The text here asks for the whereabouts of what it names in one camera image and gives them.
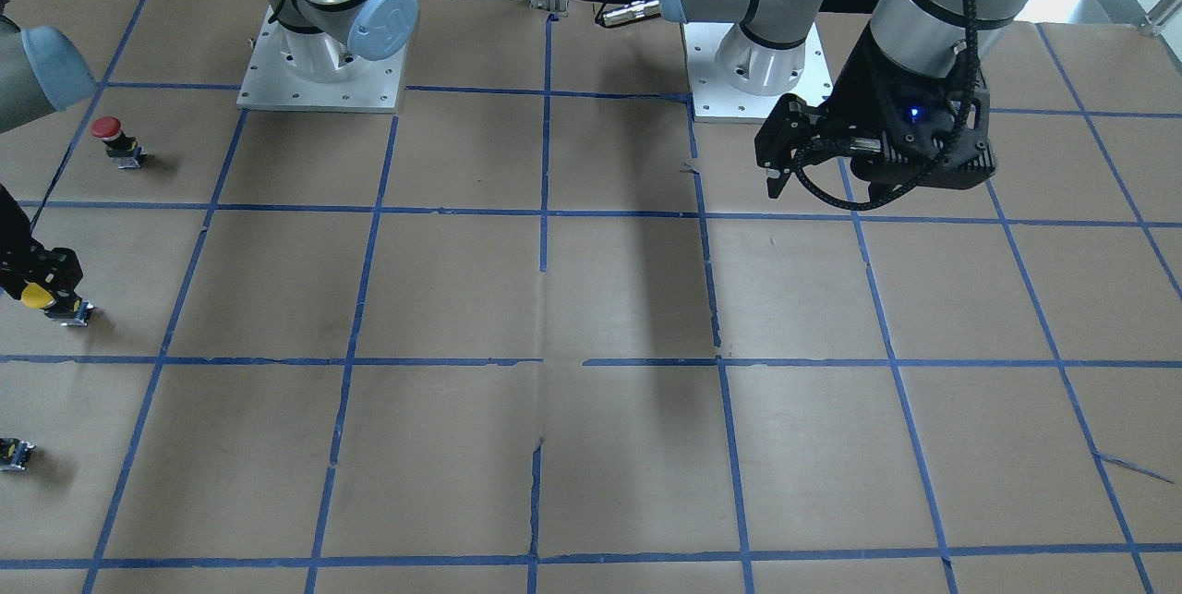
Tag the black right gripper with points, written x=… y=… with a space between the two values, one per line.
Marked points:
x=20 y=248

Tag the yellow push button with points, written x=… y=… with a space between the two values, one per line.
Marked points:
x=65 y=308

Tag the red push button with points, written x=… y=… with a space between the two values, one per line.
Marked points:
x=124 y=150

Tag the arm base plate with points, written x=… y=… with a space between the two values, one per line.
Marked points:
x=735 y=81
x=291 y=72

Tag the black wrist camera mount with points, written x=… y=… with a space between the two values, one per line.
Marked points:
x=889 y=122

